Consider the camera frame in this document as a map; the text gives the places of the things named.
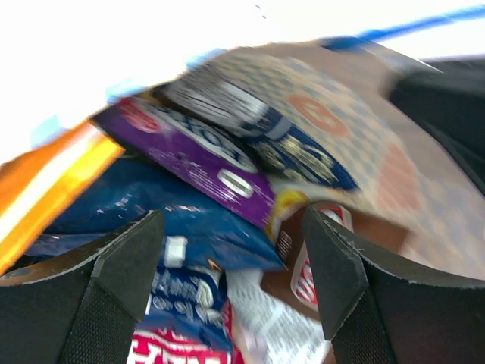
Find dark blue snack packet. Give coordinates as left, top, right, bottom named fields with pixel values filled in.
left=152, top=61, right=358, bottom=190

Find brown Chips Ahoy bag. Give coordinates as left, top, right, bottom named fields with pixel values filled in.
left=261, top=189, right=408, bottom=364

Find red KitKat snack bag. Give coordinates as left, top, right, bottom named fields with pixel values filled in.
left=127, top=299, right=247, bottom=364

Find purple snack packet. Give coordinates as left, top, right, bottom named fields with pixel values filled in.
left=93, top=96, right=274, bottom=228

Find blue white cookie bag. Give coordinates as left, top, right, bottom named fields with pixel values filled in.
left=28, top=158, right=283, bottom=352

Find blue paper bag handle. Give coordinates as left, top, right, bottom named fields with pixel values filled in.
left=320, top=4, right=484, bottom=51

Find orange snack bag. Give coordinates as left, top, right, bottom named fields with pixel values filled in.
left=1, top=121, right=124, bottom=272

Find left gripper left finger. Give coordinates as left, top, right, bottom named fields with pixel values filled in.
left=1, top=211, right=164, bottom=364

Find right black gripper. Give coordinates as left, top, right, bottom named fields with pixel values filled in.
left=386, top=57, right=484, bottom=182

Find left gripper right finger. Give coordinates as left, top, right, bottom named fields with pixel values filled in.
left=301, top=206, right=485, bottom=364

